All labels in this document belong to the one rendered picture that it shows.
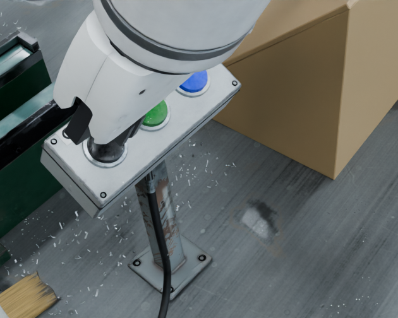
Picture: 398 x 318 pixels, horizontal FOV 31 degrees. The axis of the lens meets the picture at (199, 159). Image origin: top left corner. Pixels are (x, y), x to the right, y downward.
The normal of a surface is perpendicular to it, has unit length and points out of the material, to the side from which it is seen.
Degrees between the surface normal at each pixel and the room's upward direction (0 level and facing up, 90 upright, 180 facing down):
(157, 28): 101
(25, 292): 4
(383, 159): 0
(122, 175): 29
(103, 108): 90
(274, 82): 90
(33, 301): 4
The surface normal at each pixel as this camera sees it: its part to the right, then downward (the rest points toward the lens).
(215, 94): 0.28, -0.32
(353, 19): 0.79, 0.43
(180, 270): -0.09, -0.64
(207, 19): 0.00, 0.94
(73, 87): -0.66, 0.58
